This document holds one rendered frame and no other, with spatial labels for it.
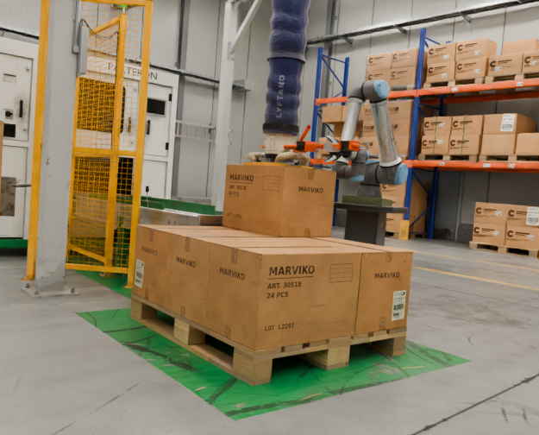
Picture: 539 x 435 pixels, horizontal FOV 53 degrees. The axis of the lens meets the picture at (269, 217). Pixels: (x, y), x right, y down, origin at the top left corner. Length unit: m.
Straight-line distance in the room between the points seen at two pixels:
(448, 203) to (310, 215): 9.16
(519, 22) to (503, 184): 3.21
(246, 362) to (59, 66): 2.38
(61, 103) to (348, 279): 2.25
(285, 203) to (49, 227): 1.63
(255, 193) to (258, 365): 1.24
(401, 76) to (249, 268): 9.66
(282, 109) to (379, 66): 8.79
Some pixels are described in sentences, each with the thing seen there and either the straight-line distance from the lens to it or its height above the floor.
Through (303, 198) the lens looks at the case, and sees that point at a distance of 3.08.
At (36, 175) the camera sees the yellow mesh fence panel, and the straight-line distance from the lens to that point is 4.30.
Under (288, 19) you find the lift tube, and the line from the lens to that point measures 3.39.
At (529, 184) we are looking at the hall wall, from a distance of 11.56.
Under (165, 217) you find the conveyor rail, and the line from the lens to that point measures 3.85.
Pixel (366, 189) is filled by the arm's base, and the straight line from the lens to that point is 3.87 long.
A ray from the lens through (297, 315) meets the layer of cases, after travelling 2.35.
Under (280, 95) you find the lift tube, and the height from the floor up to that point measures 1.37.
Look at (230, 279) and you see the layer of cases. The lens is 2.35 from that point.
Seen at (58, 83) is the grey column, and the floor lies 1.38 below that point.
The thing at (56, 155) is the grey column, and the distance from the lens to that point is 3.80.
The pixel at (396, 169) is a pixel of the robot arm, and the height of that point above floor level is 1.01.
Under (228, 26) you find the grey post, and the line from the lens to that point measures 7.13.
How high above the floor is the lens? 0.81
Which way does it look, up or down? 3 degrees down
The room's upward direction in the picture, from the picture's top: 4 degrees clockwise
